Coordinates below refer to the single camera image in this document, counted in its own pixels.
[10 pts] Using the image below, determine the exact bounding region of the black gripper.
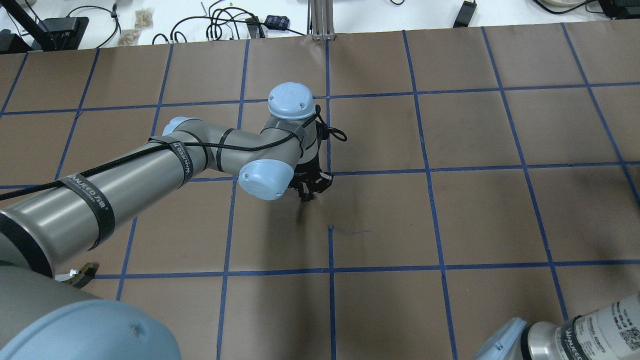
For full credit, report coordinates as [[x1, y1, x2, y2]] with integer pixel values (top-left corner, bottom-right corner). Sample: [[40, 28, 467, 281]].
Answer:
[[288, 153, 334, 202]]

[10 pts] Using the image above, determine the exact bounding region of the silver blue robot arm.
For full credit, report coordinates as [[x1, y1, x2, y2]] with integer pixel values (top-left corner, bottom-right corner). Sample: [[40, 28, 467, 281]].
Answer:
[[0, 82, 347, 360], [473, 292, 640, 360]]

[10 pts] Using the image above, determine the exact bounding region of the black power adapter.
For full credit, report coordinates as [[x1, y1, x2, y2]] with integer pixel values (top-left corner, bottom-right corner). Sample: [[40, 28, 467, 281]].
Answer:
[[452, 0, 477, 28]]

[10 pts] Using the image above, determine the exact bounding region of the olive curved brake shoe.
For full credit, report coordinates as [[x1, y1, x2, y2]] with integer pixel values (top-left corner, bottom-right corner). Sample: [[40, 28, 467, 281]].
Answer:
[[54, 262, 99, 289]]

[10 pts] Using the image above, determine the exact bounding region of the black tablet stand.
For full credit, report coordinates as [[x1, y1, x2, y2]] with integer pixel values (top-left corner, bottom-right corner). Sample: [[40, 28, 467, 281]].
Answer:
[[1, 0, 90, 51]]

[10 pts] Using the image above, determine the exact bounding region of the aluminium frame post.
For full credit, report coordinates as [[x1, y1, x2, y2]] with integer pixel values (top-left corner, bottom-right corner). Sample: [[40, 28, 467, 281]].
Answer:
[[307, 0, 336, 42]]

